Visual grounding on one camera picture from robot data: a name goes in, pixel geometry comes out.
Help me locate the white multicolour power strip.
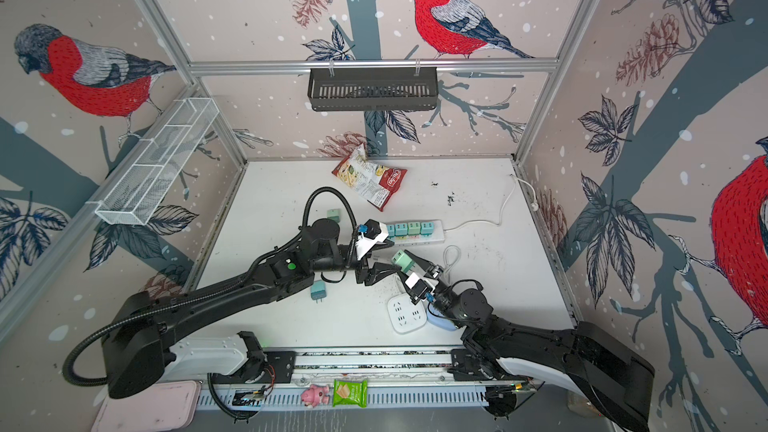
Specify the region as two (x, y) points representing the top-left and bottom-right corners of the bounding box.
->
(386, 220), (446, 247)

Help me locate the power strip white cable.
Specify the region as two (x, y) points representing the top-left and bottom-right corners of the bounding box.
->
(443, 173), (541, 230)

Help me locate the white square power socket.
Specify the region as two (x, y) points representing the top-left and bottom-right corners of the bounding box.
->
(386, 293), (427, 335)

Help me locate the green plug adapter far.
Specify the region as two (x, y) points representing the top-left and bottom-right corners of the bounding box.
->
(326, 209), (341, 223)

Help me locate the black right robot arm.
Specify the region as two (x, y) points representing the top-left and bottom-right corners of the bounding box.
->
(400, 250), (655, 431)

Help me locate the light green plug adapter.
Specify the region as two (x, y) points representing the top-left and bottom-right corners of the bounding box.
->
(407, 221), (421, 236)

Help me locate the pink toy pig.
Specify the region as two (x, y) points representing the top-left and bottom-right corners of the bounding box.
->
(300, 384), (331, 408)

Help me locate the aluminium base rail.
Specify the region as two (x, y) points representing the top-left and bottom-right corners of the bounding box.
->
(197, 346), (538, 412)

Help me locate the black hanging wire basket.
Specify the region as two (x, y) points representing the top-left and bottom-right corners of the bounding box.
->
(307, 67), (439, 112)

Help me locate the green snack packet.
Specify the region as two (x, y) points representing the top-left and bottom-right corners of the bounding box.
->
(332, 379), (368, 408)

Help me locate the blue square power socket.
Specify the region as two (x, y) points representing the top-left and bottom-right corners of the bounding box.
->
(427, 308), (457, 331)

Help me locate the white wire mesh shelf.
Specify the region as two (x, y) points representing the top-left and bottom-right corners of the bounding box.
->
(95, 97), (219, 225)

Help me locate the red white chips bag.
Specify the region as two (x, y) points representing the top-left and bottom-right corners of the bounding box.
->
(332, 145), (407, 211)

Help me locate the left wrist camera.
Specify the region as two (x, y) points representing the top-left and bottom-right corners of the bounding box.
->
(354, 219), (388, 261)

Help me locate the teal plug adapter front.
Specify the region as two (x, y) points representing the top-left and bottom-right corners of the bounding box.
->
(310, 281), (327, 303)

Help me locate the green plug adapter front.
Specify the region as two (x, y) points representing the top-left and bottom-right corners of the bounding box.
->
(391, 250), (415, 273)

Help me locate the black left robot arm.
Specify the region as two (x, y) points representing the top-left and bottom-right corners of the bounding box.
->
(61, 186), (394, 399)

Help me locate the pink tray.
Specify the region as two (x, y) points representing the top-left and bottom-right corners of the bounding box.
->
(91, 381), (201, 432)

